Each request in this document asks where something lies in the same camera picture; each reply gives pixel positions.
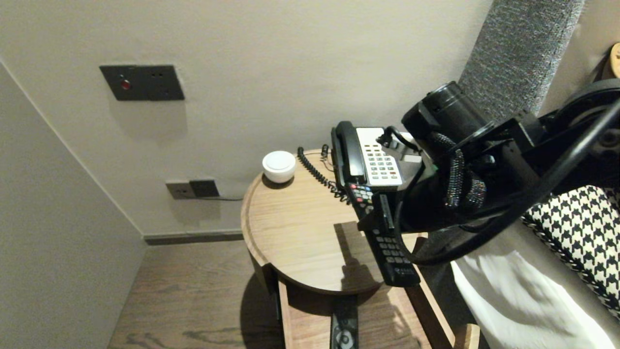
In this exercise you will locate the small white round device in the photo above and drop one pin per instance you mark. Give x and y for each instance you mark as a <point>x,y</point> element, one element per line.
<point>279,166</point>

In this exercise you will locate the dark wall switch panel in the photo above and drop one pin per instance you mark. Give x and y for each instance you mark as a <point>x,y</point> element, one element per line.
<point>141,83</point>

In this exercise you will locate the dark grey bed base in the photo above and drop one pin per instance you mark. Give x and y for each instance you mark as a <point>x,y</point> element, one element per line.
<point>443,291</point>

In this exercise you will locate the black remote grey navigation pad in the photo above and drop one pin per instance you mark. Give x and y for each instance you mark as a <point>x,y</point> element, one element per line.
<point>345,325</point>

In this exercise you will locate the grey fabric headboard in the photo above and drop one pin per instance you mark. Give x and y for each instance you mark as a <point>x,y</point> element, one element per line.
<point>513,48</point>

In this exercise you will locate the light wooden rounded object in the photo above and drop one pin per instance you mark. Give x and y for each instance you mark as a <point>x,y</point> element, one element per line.
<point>614,60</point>

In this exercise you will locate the round wooden nightstand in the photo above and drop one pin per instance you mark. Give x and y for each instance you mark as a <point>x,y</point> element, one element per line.
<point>290,228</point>

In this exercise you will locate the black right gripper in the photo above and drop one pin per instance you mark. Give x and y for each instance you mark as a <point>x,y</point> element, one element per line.
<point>420,208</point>

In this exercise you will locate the black white houndstooth pillow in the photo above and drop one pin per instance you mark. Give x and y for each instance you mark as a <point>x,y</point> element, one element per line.
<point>576,228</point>

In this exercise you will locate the silver wall socket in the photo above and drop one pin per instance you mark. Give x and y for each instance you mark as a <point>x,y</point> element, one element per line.
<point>179,190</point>

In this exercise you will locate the white bed sheet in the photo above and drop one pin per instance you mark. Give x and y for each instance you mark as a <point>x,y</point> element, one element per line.
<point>523,300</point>

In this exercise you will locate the black telephone handset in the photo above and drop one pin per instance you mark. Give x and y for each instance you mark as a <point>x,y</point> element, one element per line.
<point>351,151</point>

